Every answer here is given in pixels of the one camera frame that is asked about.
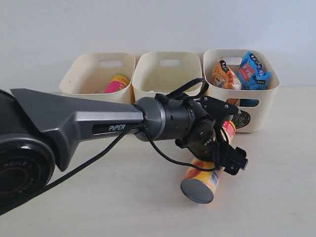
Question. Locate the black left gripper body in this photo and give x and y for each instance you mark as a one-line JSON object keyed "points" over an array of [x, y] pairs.
{"points": [[211, 143]]}

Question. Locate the yellow chips can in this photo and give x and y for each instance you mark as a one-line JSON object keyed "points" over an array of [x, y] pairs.
{"points": [[201, 186]]}

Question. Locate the orange noodle snack bag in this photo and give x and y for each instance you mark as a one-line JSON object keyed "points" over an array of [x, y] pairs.
{"points": [[223, 77]]}

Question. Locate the blue black snack bag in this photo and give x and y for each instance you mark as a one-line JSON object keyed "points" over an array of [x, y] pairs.
{"points": [[252, 73]]}

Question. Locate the pink chips can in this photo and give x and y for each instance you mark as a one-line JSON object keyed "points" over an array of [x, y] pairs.
{"points": [[117, 83]]}

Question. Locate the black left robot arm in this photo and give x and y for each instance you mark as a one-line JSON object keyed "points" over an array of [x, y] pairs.
{"points": [[40, 132]]}

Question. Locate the cream bin circle mark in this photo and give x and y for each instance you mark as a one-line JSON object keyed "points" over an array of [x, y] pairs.
{"points": [[255, 104]]}

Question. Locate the cream bin square mark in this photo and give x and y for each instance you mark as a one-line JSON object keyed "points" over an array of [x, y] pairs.
{"points": [[164, 72]]}

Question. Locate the cream bin triangle mark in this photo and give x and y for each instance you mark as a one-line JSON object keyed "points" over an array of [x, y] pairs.
{"points": [[90, 74]]}

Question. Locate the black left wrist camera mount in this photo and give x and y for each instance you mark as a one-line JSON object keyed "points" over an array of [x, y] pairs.
{"points": [[218, 109]]}

